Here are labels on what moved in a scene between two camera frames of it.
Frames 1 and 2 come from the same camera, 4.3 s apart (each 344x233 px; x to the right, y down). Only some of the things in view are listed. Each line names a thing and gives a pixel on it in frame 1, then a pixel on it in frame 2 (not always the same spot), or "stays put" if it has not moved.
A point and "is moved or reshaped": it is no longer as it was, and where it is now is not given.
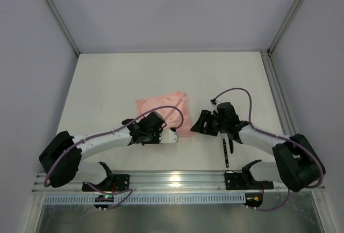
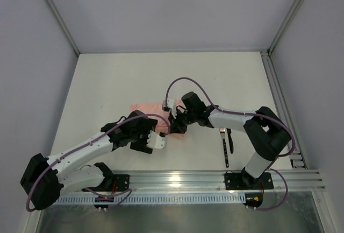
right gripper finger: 206,119 -> 178,126
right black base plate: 235,180 stays put
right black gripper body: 208,123 -> 177,125
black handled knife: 231,146 stays put
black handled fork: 226,156 stays put
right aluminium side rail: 278,98 stays put
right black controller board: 254,199 stays put
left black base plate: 113,183 stays put
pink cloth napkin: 172,117 is moved or reshaped
